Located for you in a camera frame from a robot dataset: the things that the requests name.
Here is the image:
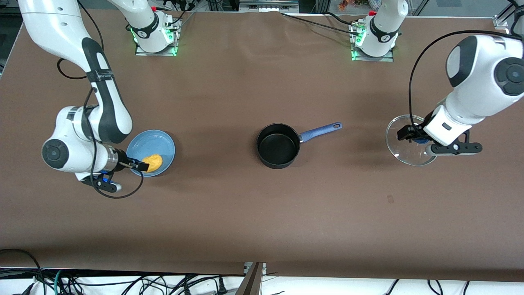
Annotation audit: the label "yellow potato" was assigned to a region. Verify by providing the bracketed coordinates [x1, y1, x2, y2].
[141, 153, 164, 173]

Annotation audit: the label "glass lid with blue knob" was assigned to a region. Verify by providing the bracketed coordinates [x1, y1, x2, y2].
[385, 114, 440, 167]

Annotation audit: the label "blue round plate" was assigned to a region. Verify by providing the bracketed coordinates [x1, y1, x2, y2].
[125, 129, 176, 178]

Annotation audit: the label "aluminium corner extrusion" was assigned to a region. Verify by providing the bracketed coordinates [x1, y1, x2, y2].
[493, 0, 524, 30]

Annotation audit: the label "brown table cover sheet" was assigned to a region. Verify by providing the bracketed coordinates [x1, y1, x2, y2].
[0, 7, 524, 283]

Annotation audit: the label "aluminium table leg profile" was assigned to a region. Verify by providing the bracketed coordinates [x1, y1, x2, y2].
[234, 262, 267, 295]

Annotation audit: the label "grey equipment box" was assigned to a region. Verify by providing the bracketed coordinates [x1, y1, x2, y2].
[238, 0, 300, 13]

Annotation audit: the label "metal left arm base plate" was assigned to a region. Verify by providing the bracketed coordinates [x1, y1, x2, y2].
[350, 20, 396, 63]

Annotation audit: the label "black pot blue handle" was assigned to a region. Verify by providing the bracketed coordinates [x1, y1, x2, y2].
[256, 121, 343, 170]

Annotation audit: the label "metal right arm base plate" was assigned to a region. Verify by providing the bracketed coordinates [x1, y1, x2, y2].
[135, 16, 182, 57]

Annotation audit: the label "looped black cable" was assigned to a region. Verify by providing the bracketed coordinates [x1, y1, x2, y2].
[0, 248, 47, 295]

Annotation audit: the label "long black table cable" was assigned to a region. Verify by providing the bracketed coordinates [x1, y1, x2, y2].
[280, 12, 363, 37]

